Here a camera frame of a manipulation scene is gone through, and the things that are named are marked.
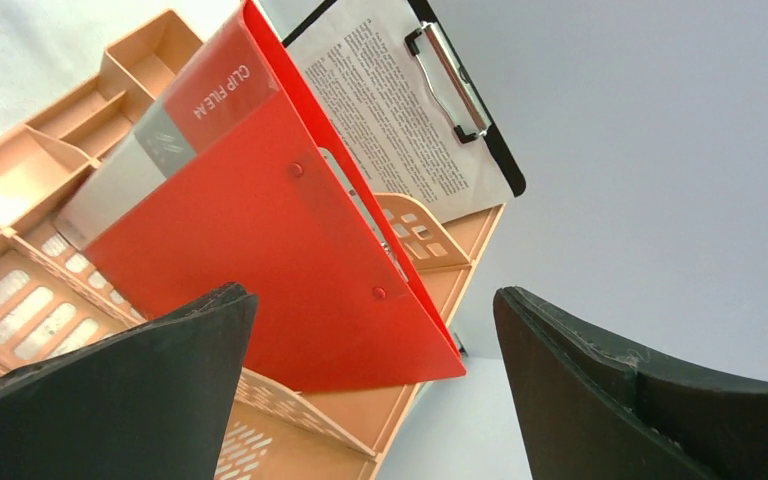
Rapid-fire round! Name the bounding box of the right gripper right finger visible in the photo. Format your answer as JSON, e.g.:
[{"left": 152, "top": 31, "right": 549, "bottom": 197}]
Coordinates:
[{"left": 493, "top": 286, "right": 768, "bottom": 479}]

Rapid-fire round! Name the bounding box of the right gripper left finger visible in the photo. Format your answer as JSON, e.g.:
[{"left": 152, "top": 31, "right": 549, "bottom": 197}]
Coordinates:
[{"left": 0, "top": 283, "right": 258, "bottom": 479}]

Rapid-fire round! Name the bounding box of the orange plastic file organizer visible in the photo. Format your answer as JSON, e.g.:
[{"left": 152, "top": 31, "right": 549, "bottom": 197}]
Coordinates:
[{"left": 0, "top": 8, "right": 507, "bottom": 480}]

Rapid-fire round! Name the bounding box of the thin red folder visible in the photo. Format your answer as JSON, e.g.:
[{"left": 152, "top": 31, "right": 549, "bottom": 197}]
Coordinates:
[{"left": 54, "top": 1, "right": 465, "bottom": 392}]

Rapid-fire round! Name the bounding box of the black clipboard with paper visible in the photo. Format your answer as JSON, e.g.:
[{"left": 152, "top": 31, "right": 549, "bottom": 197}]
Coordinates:
[{"left": 284, "top": 1, "right": 526, "bottom": 222}]

